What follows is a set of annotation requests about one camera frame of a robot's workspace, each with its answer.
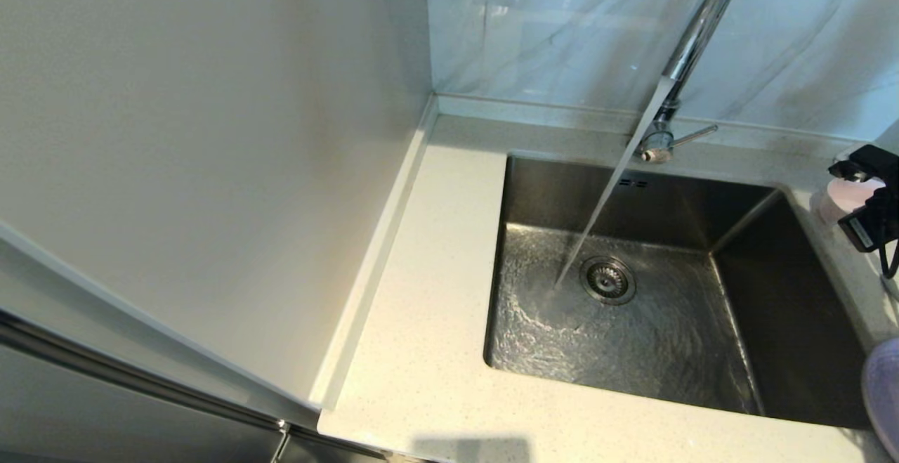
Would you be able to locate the chrome gooseneck faucet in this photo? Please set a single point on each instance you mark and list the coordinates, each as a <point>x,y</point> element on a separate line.
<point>699,27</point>

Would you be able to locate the stainless steel sink basin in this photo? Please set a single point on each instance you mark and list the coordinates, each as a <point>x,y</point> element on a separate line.
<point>632,350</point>

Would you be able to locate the lilac plate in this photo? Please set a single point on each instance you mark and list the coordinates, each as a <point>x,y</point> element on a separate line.
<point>883,393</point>

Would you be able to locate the running water stream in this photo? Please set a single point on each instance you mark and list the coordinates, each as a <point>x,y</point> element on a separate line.
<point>611,189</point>

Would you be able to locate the round metal drain strainer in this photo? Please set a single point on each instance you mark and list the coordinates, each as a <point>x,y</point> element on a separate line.
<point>608,280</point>

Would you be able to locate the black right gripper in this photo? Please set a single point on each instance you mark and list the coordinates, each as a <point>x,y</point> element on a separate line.
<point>874,224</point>

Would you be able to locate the pink bowl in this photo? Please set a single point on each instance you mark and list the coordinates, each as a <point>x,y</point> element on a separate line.
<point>846,199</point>

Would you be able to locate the grey cabinet door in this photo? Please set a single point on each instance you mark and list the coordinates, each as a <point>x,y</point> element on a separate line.
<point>84,407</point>

